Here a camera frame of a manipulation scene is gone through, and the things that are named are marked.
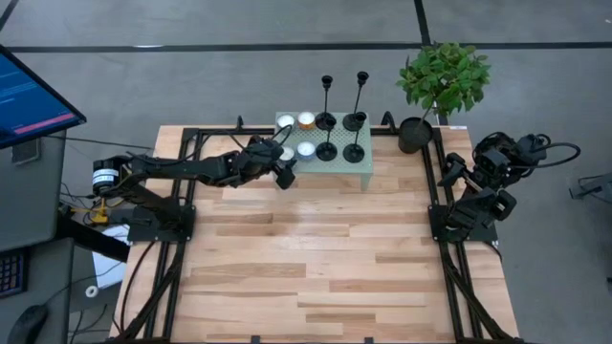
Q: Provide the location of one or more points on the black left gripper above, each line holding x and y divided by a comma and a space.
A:
246, 174

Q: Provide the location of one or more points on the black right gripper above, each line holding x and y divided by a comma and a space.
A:
492, 162

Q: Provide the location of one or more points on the blue patterned candle tin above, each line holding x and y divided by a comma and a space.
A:
306, 149

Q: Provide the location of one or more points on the small round candle tin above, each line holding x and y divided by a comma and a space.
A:
286, 120

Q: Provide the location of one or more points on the black candlestick holder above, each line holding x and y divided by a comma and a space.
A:
354, 154
350, 125
325, 122
326, 152

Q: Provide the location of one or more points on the orange patterned candle tin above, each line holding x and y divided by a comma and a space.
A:
306, 120

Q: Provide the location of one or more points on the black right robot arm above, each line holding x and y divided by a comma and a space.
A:
478, 210

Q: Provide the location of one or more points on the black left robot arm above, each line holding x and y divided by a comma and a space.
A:
191, 167

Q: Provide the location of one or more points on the pale green perforated metal shelf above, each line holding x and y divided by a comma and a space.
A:
342, 167

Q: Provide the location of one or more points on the green potted plant black pot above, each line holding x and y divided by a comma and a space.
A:
444, 76

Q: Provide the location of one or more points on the yellow connector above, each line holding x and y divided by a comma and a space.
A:
99, 212

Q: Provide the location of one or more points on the white paper sheet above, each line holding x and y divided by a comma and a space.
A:
107, 263

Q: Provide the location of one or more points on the white tape roll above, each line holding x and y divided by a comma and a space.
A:
92, 291

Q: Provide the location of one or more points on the computer monitor blue screen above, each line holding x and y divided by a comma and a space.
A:
28, 100

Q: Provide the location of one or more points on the black keyboard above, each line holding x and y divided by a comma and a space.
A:
10, 272

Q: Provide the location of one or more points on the black computer mouse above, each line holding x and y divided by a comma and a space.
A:
26, 325

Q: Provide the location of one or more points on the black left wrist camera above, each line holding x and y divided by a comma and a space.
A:
260, 152

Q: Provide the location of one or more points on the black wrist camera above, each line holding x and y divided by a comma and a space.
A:
260, 152
533, 145

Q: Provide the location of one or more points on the black frame clamp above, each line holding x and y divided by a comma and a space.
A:
388, 120
239, 122

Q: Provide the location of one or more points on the black metal table frame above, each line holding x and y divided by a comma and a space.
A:
210, 129

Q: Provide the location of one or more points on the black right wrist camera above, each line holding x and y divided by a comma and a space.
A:
533, 145

